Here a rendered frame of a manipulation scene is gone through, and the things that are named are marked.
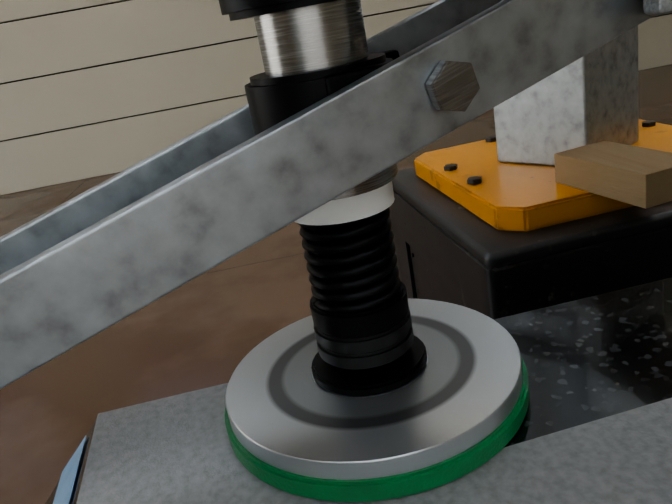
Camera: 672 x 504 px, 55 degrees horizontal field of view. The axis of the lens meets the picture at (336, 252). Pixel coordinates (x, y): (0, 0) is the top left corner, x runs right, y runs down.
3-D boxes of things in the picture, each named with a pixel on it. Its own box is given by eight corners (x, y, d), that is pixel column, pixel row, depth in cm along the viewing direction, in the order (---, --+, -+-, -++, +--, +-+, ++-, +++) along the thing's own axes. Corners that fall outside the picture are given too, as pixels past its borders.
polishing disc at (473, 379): (170, 415, 47) (165, 401, 46) (352, 294, 61) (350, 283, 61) (407, 532, 33) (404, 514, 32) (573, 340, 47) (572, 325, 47)
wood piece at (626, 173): (555, 182, 107) (553, 153, 105) (604, 168, 110) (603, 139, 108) (646, 209, 89) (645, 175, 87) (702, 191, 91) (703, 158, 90)
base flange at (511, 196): (410, 172, 144) (408, 151, 143) (609, 129, 150) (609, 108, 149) (505, 237, 99) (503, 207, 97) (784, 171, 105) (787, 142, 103)
